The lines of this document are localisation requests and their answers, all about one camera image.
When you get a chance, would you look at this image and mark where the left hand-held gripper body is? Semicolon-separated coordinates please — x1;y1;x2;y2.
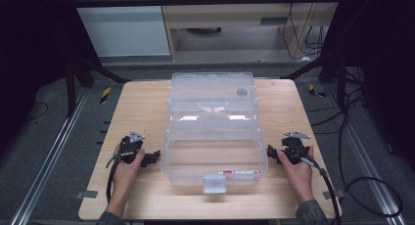
117;130;147;164

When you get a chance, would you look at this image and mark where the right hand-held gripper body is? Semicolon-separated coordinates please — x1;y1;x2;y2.
280;130;312;165

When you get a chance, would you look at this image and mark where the person's left hand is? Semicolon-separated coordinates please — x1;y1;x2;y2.
112;143;146;196

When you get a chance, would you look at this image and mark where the person's right hand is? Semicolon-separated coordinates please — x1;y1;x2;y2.
276;145;316;203

